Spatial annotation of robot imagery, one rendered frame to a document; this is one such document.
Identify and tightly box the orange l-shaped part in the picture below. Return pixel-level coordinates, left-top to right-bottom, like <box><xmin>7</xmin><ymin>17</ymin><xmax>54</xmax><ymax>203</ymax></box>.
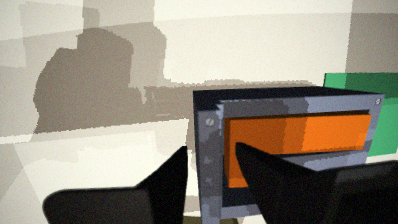
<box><xmin>224</xmin><ymin>110</ymin><xmax>371</xmax><ymax>187</ymax></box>

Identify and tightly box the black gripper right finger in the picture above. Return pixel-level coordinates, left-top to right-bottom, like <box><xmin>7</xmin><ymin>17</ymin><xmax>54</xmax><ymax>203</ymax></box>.
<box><xmin>235</xmin><ymin>142</ymin><xmax>398</xmax><ymax>224</ymax></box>

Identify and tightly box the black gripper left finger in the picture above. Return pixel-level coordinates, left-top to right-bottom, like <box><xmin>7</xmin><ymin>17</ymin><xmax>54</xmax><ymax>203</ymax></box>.
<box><xmin>42</xmin><ymin>146</ymin><xmax>188</xmax><ymax>224</ymax></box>

